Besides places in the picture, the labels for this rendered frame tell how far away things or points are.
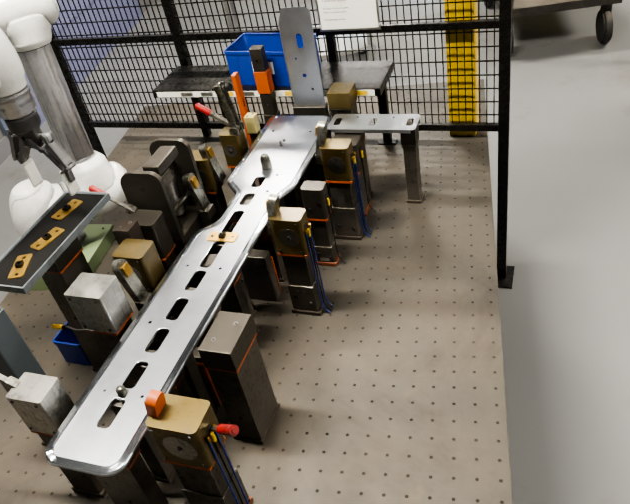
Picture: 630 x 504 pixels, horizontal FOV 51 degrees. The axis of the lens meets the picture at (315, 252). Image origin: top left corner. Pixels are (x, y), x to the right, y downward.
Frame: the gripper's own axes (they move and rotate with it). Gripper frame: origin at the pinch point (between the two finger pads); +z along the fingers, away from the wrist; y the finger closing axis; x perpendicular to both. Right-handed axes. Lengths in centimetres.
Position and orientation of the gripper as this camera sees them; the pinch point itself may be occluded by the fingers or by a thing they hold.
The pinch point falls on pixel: (55, 184)
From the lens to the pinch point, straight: 178.8
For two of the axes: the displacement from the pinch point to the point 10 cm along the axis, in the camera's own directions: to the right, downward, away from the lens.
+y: 8.7, 2.0, -4.6
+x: 4.7, -6.2, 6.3
